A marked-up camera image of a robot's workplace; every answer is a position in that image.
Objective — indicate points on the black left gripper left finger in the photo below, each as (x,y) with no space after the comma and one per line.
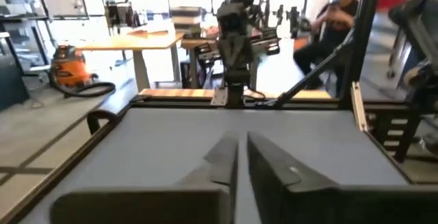
(191,205)

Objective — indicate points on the wooden desk grey legs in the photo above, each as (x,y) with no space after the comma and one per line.
(137,40)

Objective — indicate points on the silver aluminium extrusion bar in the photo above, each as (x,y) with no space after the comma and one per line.
(359,107)

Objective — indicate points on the black white striped bin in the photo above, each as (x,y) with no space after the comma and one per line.
(186,18)

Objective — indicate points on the black mesh electronics box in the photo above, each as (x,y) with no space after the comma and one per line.
(118,13)

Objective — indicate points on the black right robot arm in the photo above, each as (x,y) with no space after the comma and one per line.
(236,80)

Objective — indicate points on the black cabinet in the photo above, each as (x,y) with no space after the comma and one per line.
(12,83)

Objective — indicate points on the black frame post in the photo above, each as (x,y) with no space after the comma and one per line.
(363,28)

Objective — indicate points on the background black robot arm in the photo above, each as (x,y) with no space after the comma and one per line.
(297,22)

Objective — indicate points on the black diagonal frame strut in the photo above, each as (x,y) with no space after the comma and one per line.
(308,77)

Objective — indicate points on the black slotted frame bracket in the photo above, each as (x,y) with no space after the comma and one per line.
(393,131)

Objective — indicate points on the orange shop vacuum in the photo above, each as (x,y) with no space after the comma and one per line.
(68,68)

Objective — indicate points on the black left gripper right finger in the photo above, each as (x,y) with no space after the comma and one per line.
(308,205)

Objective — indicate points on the person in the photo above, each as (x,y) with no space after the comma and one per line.
(328,39)

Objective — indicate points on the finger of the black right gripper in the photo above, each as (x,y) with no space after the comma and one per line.
(244,49)
(228,49)

